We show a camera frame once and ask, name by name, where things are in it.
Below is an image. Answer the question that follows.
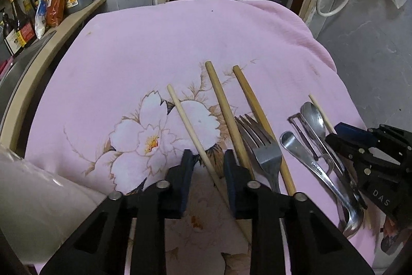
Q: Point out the large soy sauce bottle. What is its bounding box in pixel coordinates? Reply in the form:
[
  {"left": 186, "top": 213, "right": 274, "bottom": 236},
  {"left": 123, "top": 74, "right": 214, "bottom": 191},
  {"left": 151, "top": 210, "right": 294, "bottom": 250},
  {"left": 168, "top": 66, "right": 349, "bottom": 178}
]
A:
[{"left": 7, "top": 0, "right": 36, "bottom": 47}]

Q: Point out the steel fork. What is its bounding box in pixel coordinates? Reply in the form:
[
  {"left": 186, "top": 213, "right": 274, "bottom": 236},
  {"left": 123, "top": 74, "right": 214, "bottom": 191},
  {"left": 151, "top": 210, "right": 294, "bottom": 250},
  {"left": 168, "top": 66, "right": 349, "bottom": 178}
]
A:
[{"left": 234, "top": 114, "right": 283, "bottom": 195}]

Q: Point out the small steel spoon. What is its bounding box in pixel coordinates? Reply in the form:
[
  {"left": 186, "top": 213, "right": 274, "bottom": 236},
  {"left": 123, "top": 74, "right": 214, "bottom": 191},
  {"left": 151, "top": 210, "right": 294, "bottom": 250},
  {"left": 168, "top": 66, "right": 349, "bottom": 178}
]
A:
[{"left": 300, "top": 102, "right": 346, "bottom": 176}]

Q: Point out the orange spice packet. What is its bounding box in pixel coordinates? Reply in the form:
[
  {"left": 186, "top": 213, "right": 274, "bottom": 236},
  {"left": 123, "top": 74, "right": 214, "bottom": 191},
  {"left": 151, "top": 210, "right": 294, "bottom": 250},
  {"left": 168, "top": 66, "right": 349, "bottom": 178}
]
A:
[{"left": 46, "top": 0, "right": 69, "bottom": 27}]

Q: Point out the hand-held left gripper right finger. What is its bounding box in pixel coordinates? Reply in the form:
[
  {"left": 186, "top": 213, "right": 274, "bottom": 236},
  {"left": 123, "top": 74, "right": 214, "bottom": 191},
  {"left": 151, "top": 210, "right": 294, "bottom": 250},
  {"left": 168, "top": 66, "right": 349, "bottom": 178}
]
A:
[{"left": 224, "top": 149, "right": 375, "bottom": 275}]

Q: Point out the dark bottle gold cap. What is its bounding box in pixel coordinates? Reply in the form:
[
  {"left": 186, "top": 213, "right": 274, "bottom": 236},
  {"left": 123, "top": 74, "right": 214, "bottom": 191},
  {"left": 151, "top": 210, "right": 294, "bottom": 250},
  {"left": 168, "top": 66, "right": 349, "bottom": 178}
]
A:
[{"left": 22, "top": 0, "right": 36, "bottom": 21}]

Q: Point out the beige kitchen counter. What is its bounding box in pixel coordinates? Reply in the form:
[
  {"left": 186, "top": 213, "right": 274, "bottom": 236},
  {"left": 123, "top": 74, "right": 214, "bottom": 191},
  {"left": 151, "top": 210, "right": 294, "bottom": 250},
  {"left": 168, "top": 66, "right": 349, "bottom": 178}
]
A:
[{"left": 0, "top": 0, "right": 107, "bottom": 150}]

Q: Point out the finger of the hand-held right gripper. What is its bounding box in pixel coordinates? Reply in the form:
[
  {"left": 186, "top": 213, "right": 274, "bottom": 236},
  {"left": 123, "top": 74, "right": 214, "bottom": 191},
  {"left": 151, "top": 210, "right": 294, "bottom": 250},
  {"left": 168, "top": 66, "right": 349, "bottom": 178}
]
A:
[
  {"left": 324, "top": 132, "right": 412, "bottom": 218},
  {"left": 335, "top": 122, "right": 412, "bottom": 166}
]

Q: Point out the thin light wooden chopstick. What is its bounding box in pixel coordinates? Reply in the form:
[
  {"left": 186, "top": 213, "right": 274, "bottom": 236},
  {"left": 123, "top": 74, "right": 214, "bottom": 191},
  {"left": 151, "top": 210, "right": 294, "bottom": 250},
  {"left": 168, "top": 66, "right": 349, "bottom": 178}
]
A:
[
  {"left": 308, "top": 94, "right": 337, "bottom": 135},
  {"left": 167, "top": 84, "right": 251, "bottom": 243}
]

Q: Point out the thick wooden chopstick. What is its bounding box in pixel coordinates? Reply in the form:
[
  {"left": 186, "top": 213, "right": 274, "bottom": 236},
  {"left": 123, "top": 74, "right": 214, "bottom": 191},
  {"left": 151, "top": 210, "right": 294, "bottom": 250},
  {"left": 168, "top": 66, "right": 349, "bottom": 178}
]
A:
[
  {"left": 232, "top": 65, "right": 297, "bottom": 196},
  {"left": 205, "top": 61, "right": 255, "bottom": 180}
]

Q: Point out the white and blue packet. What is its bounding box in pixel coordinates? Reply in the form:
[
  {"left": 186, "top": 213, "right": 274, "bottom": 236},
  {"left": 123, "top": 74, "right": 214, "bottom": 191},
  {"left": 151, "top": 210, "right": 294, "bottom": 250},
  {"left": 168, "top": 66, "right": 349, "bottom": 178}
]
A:
[{"left": 34, "top": 0, "right": 49, "bottom": 39}]

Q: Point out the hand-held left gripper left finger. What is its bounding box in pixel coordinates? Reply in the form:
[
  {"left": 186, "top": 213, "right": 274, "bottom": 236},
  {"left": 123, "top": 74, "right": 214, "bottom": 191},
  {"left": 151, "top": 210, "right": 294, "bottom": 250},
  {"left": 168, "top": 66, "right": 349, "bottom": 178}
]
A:
[{"left": 39, "top": 149, "right": 195, "bottom": 275}]

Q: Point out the large steel spoon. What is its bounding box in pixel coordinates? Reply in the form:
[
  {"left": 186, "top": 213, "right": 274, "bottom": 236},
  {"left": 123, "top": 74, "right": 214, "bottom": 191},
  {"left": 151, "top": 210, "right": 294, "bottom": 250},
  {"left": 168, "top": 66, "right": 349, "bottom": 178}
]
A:
[{"left": 279, "top": 131, "right": 366, "bottom": 238}]

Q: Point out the pink floral cloth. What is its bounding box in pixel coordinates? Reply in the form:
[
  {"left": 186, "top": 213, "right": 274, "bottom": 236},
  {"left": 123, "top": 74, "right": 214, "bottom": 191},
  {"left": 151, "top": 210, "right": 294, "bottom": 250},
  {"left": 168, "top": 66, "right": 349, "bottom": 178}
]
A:
[{"left": 24, "top": 0, "right": 371, "bottom": 275}]

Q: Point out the dark bottle white label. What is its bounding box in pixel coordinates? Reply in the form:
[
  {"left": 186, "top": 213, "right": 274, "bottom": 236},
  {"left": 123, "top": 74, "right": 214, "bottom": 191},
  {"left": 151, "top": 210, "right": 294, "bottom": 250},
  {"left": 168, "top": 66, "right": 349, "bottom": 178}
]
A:
[{"left": 0, "top": 9, "right": 24, "bottom": 57}]

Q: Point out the white plastic utensil holder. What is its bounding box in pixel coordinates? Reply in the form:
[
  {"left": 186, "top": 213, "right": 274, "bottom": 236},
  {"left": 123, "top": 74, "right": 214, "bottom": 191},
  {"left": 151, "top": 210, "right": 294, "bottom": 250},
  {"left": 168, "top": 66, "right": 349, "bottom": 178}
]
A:
[{"left": 0, "top": 144, "right": 107, "bottom": 266}]

